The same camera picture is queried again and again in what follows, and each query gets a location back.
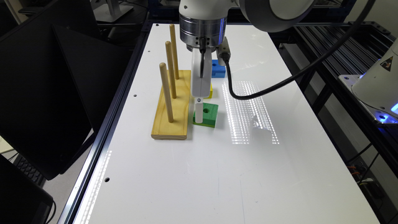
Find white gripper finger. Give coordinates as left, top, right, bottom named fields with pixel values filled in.
left=195, top=98, right=203, bottom=123

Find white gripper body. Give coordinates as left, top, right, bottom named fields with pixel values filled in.
left=190, top=48, right=212, bottom=98

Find green wooden block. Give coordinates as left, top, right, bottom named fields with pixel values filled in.
left=193, top=103, right=218, bottom=128

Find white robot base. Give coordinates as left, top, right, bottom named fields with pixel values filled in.
left=339, top=41, right=397, bottom=125

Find yellow wooden block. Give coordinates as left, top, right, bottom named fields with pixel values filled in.
left=205, top=83, right=213, bottom=99

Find blue wooden block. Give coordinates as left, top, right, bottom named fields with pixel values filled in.
left=211, top=60, right=226, bottom=78

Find middle wooden peg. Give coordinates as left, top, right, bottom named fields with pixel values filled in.
left=165, top=41, right=177, bottom=99

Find wooden peg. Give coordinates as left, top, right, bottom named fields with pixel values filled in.
left=165, top=41, right=177, bottom=99
left=159, top=62, right=174, bottom=123
left=169, top=24, right=179, bottom=80

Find front wooden peg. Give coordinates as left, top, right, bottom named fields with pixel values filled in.
left=159, top=62, right=174, bottom=123

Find rear wooden peg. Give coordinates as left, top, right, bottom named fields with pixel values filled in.
left=169, top=24, right=179, bottom=80

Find wooden peg board base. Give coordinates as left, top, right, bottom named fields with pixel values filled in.
left=151, top=70, right=191, bottom=140

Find silver monitor stand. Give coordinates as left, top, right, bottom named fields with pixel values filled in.
left=93, top=0, right=134, bottom=22

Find black monitor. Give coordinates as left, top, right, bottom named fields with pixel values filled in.
left=1, top=0, right=131, bottom=180

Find black keyboard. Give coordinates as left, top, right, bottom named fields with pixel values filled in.
left=13, top=154, right=45, bottom=187

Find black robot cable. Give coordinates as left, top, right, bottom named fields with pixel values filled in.
left=216, top=0, right=377, bottom=101

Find black aluminium frame rails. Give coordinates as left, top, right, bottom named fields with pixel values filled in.
left=279, top=21, right=398, bottom=178

